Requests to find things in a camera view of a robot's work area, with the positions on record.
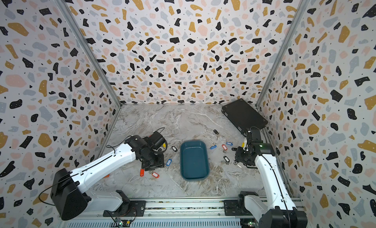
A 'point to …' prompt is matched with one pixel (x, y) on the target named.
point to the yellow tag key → (243, 144)
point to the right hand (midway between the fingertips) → (239, 156)
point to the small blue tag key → (213, 147)
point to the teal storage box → (194, 157)
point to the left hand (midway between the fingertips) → (164, 166)
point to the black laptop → (244, 116)
